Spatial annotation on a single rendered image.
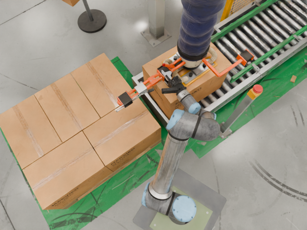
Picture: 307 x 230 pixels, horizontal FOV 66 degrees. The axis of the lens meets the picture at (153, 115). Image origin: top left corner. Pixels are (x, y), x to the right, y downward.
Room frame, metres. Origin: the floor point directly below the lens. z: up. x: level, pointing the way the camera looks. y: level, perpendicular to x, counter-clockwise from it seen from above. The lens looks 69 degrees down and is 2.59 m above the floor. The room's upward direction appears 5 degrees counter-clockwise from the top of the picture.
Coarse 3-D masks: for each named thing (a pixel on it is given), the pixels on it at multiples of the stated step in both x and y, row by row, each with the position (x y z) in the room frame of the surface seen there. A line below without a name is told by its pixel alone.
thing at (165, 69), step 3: (162, 66) 0.93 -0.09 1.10; (159, 69) 0.91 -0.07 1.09; (162, 69) 0.91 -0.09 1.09; (165, 69) 0.90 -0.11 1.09; (168, 69) 0.90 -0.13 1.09; (159, 72) 0.88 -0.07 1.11; (159, 75) 0.87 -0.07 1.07; (162, 75) 0.85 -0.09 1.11; (171, 75) 0.87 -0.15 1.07; (165, 78) 0.83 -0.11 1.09
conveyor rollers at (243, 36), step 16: (288, 0) 1.98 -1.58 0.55; (304, 0) 1.98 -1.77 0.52; (256, 16) 1.79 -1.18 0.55; (272, 16) 1.79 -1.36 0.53; (288, 16) 1.76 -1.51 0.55; (304, 16) 1.76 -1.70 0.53; (240, 32) 1.60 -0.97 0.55; (272, 32) 1.57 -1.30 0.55; (304, 32) 1.54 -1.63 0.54; (224, 48) 1.42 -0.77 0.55; (256, 48) 1.39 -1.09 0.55; (288, 48) 1.37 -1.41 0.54; (240, 64) 1.22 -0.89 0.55; (240, 80) 1.05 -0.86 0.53; (208, 96) 0.91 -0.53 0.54
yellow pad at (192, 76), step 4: (200, 64) 1.00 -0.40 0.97; (204, 64) 0.98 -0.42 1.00; (212, 64) 0.99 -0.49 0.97; (216, 64) 0.99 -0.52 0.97; (204, 68) 0.96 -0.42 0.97; (208, 68) 0.96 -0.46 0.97; (188, 72) 0.94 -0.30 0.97; (192, 72) 0.93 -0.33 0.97; (204, 72) 0.93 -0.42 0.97; (180, 76) 0.91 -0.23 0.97; (188, 76) 0.90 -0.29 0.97; (192, 76) 0.90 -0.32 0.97; (196, 76) 0.90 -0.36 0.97; (200, 76) 0.90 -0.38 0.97; (188, 80) 0.87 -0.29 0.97; (192, 80) 0.87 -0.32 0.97; (184, 84) 0.84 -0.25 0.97; (188, 84) 0.83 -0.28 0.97
